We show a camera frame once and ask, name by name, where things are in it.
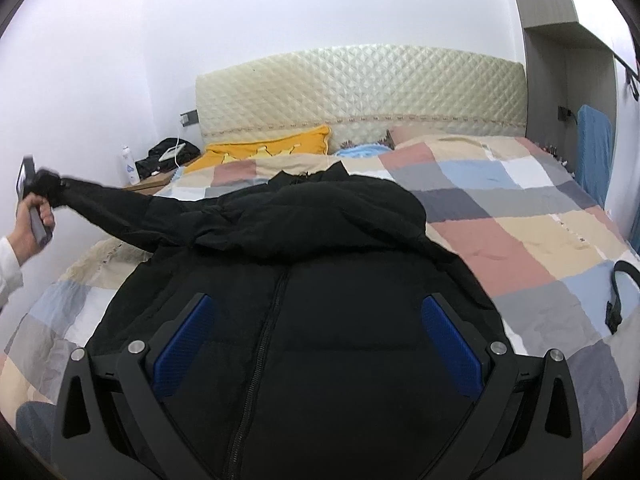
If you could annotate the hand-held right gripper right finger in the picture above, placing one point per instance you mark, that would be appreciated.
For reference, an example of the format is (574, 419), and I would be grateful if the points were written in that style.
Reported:
(452, 345)

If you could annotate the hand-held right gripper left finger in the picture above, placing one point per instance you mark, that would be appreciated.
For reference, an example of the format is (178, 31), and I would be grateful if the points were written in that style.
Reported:
(182, 342)

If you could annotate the black puffer jacket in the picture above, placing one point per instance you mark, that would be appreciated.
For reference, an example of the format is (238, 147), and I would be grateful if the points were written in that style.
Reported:
(310, 270)

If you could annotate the person's left forearm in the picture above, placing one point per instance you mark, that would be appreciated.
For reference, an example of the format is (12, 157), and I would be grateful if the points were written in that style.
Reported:
(9, 272)

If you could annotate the person's left hand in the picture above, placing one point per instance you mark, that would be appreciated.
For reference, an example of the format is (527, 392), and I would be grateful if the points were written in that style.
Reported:
(35, 220)

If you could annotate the white bottle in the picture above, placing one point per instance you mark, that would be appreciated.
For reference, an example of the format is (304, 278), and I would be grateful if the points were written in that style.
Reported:
(130, 165)

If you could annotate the checkered bed blanket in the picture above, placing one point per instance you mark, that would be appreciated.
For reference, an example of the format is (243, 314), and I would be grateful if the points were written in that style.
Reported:
(500, 240)

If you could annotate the wooden nightstand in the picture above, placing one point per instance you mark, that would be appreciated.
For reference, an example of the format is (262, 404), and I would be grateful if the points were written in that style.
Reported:
(150, 182)

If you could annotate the black bag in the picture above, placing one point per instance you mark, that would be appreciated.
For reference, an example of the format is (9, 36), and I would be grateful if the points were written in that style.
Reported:
(165, 156)

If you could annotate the yellow pillow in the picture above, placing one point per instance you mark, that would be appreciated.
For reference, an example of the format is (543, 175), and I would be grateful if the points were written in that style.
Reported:
(265, 150)

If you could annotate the blue cloth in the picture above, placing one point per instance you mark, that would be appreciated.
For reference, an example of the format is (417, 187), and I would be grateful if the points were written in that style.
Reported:
(359, 151)

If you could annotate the floral pillow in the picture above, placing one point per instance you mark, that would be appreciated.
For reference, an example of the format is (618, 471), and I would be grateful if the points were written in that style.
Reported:
(357, 136)

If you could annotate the blue hanging towel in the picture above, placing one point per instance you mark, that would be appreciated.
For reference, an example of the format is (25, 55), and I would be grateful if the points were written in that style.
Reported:
(595, 155)

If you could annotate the cream quilted headboard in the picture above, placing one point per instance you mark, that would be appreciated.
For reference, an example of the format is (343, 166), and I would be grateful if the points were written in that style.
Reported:
(360, 95)

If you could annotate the grey wardrobe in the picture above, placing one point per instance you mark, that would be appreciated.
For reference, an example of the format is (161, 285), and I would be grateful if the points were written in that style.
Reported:
(575, 50)

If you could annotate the wall socket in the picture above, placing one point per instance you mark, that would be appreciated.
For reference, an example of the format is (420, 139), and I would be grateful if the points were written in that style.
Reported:
(189, 118)

